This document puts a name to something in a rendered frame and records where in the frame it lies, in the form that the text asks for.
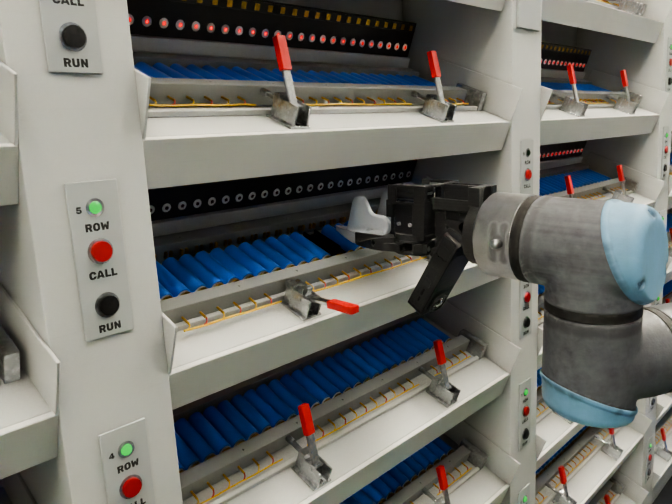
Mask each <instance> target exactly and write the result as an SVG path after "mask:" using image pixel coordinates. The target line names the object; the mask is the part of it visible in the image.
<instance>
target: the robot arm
mask: <svg viewBox="0 0 672 504"><path fill-rule="evenodd" d="M431 182H438V183H439V184H433V185H431ZM387 186H388V190H386V191H384V192H383V193H382V195H381V199H380V204H379V208H378V212H377V214H375V213H373V211H372V210H371V207H370V205H369V203H368V200H367V199H366V197H364V196H362V195H358V196H356V197H354V199H353V201H352V205H351V211H350V216H349V221H348V225H347V226H342V225H336V231H338V232H339V233H340V234H341V235H343V236H344V237H345V238H346V239H348V240H349V241H351V242H352V243H355V244H356V245H359V246H362V247H365V248H369V249H373V250H380V251H391V252H396V253H398V254H402V255H411V256H425V255H429V254H430V256H432V257H431V259H430V261H429V263H428V265H427V266H426V268H425V270H424V272H423V274H422V276H421V278H420V279H419V281H418V283H417V285H416V287H415V289H414V291H413V292H412V294H411V296H410V298H409V300H408V303H409V304H410V305H411V306H412V307H413V308H414V309H415V310H416V311H417V312H418V313H419V314H420V315H424V314H426V313H429V312H432V311H433V312H434V311H437V310H438V309H440V308H441V307H442V306H443V304H444V303H445V302H446V300H447V297H448V296H449V294H450V292H451V290H452V289H453V287H454V285H455V284H456V282H457V280H458V279H459V277H460V275H461V273H462V272H463V270H464V268H465V267H466V265H467V263H468V262H471V263H473V264H477V265H478V267H479V269H480V270H481V271H482V272H483V273H485V274H487V275H492V276H498V277H503V278H509V279H514V280H520V281H523V282H528V283H533V284H539V285H544V287H545V291H544V318H543V347H542V369H540V376H541V378H542V397H543V400H544V402H545V403H546V405H547V406H548V407H549V408H550V409H551V410H552V411H553V412H556V413H557V414H558V415H560V416H561V417H563V418H565V419H567V420H570V421H572V422H575V423H578V424H582V425H586V426H590V427H596V428H619V427H623V426H626V425H628V424H630V423H631V422H632V421H633V420H634V418H635V415H636V414H637V413H638V408H637V406H636V402H637V400H639V399H644V398H650V397H655V396H659V395H663V394H666V393H672V302H670V303H664V304H659V305H653V306H647V307H644V305H647V304H650V303H652V302H654V301H655V300H656V299H657V298H658V297H659V295H660V293H661V291H662V289H663V286H664V282H665V278H666V273H667V271H666V264H667V263H668V238H667V231H666V227H665V224H664V221H663V219H662V217H661V216H660V214H659V213H658V212H657V211H656V210H655V209H654V208H652V207H651V206H648V205H645V204H637V203H628V202H623V201H621V200H618V199H610V200H608V201H606V200H592V199H579V198H565V197H552V196H538V195H533V194H520V193H506V192H497V185H490V184H474V183H459V181H458V180H442V179H426V178H422V185H411V184H404V183H400V184H387Z"/></svg>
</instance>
